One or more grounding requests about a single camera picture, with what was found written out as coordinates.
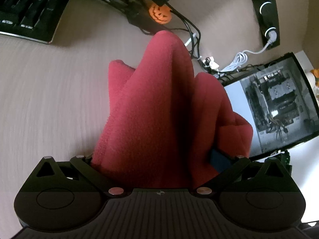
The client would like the orange pumpkin toy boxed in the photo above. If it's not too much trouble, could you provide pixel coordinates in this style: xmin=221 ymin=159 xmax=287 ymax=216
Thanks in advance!
xmin=148 ymin=3 xmax=172 ymax=25

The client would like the small orange decoration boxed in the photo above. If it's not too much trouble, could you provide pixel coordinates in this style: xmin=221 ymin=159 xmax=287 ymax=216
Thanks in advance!
xmin=308 ymin=68 xmax=319 ymax=97

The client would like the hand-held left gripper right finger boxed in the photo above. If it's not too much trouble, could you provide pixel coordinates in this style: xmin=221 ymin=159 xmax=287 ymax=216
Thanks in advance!
xmin=209 ymin=149 xmax=287 ymax=197

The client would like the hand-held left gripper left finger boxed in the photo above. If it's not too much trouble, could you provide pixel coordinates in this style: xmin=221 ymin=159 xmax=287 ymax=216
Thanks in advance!
xmin=32 ymin=155 xmax=125 ymax=197

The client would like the white cable connector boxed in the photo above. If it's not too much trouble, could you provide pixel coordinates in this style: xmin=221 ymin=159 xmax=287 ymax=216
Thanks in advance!
xmin=203 ymin=57 xmax=220 ymax=71

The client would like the black computer keyboard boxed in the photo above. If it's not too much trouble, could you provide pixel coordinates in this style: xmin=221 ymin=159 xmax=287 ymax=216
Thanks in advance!
xmin=0 ymin=0 xmax=80 ymax=45

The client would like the white glass-sided computer case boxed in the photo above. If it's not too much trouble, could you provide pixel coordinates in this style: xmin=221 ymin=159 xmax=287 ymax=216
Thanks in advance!
xmin=221 ymin=51 xmax=319 ymax=162

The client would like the white plug with cable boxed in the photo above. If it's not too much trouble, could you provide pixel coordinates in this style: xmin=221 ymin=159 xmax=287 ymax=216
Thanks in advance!
xmin=217 ymin=28 xmax=278 ymax=74

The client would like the red fleece hoodie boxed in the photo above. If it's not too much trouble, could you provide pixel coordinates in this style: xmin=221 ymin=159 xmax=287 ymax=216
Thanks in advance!
xmin=90 ymin=30 xmax=254 ymax=190

